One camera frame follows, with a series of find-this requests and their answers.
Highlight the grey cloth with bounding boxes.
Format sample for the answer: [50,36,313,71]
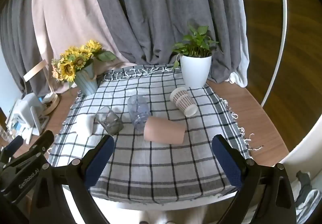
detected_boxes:
[294,170,322,224]

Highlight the brown patterned paper cup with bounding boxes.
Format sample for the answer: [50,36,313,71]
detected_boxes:
[169,87,198,117]

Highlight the white cup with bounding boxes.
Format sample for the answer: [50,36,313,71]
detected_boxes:
[75,114,96,136]

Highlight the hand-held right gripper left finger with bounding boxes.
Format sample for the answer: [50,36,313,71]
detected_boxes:
[29,135,115,224]

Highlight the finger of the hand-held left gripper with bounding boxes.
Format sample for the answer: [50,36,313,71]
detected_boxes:
[10,130,55,164]
[0,135,25,163]

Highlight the pink cup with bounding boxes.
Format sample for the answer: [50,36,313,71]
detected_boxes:
[143,116,186,145]

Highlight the white curtain lining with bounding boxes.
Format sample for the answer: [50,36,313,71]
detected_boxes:
[228,0,250,88]

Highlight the white plant pot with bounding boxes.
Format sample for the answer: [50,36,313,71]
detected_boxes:
[180,54,213,88]

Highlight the sunflower bouquet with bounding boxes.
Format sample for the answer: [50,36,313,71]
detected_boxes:
[51,39,118,83]

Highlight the grey glass cup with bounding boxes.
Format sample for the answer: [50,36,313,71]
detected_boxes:
[95,106,124,136]

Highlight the clear plastic cup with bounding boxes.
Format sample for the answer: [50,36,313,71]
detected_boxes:
[127,94,152,131]

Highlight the grey curtain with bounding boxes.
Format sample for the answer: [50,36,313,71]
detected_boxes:
[0,0,51,97]
[87,0,248,84]

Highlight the green pothos plant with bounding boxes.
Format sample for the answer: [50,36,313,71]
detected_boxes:
[171,25,219,70]

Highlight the round wooden stand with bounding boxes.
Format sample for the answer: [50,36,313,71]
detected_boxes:
[43,93,61,115]

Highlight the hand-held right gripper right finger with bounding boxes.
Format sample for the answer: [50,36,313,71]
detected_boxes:
[212,134,299,224]

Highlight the blue ribbed vase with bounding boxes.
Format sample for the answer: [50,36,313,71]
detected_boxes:
[74,59,99,96]

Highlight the checked grey white tablecloth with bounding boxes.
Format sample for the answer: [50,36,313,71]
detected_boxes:
[48,64,262,206]

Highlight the white hoop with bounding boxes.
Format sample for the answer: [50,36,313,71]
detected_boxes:
[260,0,288,108]

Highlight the white plastic device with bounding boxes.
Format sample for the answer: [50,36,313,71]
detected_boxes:
[18,93,45,137]

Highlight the pink curtain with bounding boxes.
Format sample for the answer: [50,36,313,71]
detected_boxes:
[31,0,136,95]

